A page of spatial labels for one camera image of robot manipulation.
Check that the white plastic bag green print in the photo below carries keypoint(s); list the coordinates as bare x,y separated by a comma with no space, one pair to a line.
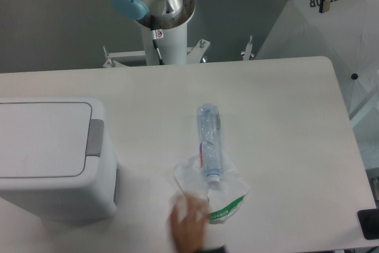
224,197

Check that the grey trash can push button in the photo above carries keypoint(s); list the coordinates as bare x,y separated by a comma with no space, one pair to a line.
95,138

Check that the white plastic trash can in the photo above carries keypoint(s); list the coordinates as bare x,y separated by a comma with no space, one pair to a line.
44,169

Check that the person's bare hand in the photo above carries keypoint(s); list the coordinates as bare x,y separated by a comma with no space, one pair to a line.
187,222

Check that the white umbrella with lettering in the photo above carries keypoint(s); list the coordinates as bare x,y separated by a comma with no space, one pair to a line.
347,34

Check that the clear crushed plastic bottle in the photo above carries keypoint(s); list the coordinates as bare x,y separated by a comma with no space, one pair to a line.
210,149

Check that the black device at table edge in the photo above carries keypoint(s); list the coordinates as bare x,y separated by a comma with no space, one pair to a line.
368,220

